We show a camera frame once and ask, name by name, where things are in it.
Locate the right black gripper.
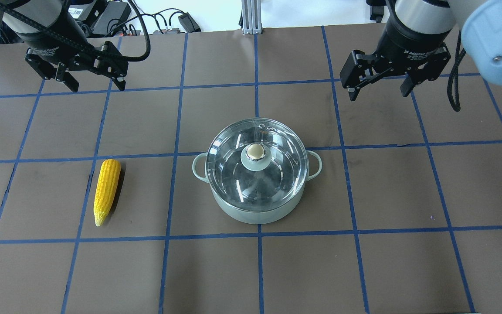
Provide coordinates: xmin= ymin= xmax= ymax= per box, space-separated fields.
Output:
xmin=340 ymin=16 xmax=451 ymax=102

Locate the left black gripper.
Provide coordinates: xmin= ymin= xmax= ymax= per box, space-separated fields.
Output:
xmin=16 ymin=23 xmax=128 ymax=92

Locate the yellow corn cob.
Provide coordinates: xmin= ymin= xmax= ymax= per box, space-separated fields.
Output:
xmin=92 ymin=159 xmax=121 ymax=227

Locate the glass pot lid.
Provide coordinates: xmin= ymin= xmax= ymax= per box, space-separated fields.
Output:
xmin=205 ymin=117 xmax=309 ymax=209

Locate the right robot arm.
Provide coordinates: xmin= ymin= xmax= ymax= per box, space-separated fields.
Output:
xmin=340 ymin=0 xmax=502 ymax=101

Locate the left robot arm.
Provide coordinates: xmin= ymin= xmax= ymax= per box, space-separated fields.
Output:
xmin=0 ymin=0 xmax=128 ymax=92

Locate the pale green electric pot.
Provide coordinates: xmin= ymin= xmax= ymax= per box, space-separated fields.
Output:
xmin=192 ymin=149 xmax=323 ymax=225

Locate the black power adapter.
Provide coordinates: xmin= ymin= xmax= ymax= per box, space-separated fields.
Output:
xmin=178 ymin=12 xmax=201 ymax=33

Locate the brown paper table mat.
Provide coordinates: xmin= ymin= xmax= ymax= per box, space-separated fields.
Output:
xmin=0 ymin=24 xmax=502 ymax=314

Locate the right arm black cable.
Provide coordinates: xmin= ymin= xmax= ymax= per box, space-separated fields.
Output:
xmin=447 ymin=31 xmax=467 ymax=112

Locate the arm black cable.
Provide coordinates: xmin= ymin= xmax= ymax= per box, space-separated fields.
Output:
xmin=0 ymin=0 xmax=151 ymax=62
xmin=447 ymin=31 xmax=467 ymax=112

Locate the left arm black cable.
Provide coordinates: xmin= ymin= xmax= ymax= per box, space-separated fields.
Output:
xmin=0 ymin=0 xmax=151 ymax=62

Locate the aluminium frame post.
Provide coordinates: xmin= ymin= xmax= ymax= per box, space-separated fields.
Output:
xmin=241 ymin=0 xmax=263 ymax=34

